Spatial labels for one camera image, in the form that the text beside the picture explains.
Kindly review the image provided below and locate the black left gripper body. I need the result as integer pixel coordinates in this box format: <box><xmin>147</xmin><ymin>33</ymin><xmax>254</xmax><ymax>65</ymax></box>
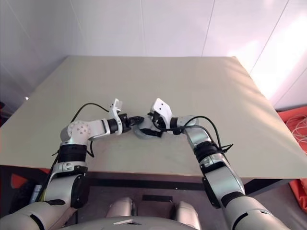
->
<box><xmin>119</xmin><ymin>114</ymin><xmax>131</xmax><ymax>133</ymax></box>

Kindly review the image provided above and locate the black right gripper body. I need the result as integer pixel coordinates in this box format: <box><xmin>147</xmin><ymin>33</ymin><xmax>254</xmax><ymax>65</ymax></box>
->
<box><xmin>150</xmin><ymin>112</ymin><xmax>168</xmax><ymax>132</ymax></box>

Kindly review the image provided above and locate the grey motor housing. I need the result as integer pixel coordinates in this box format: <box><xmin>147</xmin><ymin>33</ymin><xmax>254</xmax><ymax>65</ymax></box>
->
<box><xmin>133</xmin><ymin>124</ymin><xmax>164</xmax><ymax>140</ymax></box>

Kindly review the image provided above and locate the black floor tape strip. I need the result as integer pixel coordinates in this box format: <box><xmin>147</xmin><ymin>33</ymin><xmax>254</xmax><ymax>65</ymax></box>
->
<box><xmin>142</xmin><ymin>195</ymin><xmax>173</xmax><ymax>202</ymax></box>

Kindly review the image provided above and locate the silver left robot leg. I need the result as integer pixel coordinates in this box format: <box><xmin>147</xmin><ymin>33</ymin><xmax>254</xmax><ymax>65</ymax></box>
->
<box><xmin>106</xmin><ymin>196</ymin><xmax>137</xmax><ymax>219</ymax></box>

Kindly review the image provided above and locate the silver robot leg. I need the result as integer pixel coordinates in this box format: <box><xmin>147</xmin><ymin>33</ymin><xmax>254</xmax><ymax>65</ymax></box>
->
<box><xmin>171</xmin><ymin>200</ymin><xmax>202</xmax><ymax>228</ymax></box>
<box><xmin>106</xmin><ymin>196</ymin><xmax>137</xmax><ymax>219</ymax></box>

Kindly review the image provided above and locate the silver right robot leg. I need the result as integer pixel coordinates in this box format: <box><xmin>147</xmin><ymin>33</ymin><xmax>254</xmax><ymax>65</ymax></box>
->
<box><xmin>171</xmin><ymin>200</ymin><xmax>202</xmax><ymax>228</ymax></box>

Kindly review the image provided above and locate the silver robot torso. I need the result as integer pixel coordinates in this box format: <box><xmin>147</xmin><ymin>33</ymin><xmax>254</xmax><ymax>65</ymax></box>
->
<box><xmin>64</xmin><ymin>215</ymin><xmax>231</xmax><ymax>230</ymax></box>

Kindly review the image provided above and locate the blue white spray can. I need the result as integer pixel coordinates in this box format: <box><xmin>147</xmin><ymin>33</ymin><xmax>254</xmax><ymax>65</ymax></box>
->
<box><xmin>31</xmin><ymin>184</ymin><xmax>42</xmax><ymax>202</ymax></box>

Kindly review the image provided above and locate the orange object under table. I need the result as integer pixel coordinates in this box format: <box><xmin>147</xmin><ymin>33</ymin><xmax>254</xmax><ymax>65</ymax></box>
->
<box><xmin>11</xmin><ymin>168</ymin><xmax>52</xmax><ymax>189</ymax></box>

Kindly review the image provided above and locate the black bag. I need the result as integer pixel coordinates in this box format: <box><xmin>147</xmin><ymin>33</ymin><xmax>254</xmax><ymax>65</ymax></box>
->
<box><xmin>13</xmin><ymin>179</ymin><xmax>48</xmax><ymax>204</ymax></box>

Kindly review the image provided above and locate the orange fabric sheet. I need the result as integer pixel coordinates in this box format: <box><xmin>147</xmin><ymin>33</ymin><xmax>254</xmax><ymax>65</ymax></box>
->
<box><xmin>275</xmin><ymin>107</ymin><xmax>307</xmax><ymax>204</ymax></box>

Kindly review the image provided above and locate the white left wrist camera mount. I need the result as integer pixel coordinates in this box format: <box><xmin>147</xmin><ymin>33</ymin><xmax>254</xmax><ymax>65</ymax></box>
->
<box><xmin>108</xmin><ymin>98</ymin><xmax>124</xmax><ymax>135</ymax></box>

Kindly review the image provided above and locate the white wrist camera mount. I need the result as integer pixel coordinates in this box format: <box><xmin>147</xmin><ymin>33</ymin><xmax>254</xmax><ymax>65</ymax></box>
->
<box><xmin>108</xmin><ymin>98</ymin><xmax>124</xmax><ymax>135</ymax></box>
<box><xmin>149</xmin><ymin>98</ymin><xmax>173</xmax><ymax>127</ymax></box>

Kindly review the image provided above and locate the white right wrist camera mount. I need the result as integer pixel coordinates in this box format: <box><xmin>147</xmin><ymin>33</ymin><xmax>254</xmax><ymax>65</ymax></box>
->
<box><xmin>149</xmin><ymin>98</ymin><xmax>173</xmax><ymax>127</ymax></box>

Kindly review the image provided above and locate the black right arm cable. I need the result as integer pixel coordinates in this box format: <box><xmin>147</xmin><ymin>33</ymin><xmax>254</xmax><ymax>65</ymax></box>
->
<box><xmin>158</xmin><ymin>115</ymin><xmax>225</xmax><ymax>154</ymax></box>

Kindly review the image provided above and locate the black table frame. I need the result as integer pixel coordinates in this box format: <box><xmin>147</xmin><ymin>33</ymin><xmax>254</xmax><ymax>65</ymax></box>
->
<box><xmin>0</xmin><ymin>165</ymin><xmax>293</xmax><ymax>195</ymax></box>

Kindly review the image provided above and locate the white cable coil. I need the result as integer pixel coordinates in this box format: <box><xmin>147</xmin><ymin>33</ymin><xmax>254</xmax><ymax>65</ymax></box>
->
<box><xmin>285</xmin><ymin>114</ymin><xmax>307</xmax><ymax>144</ymax></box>

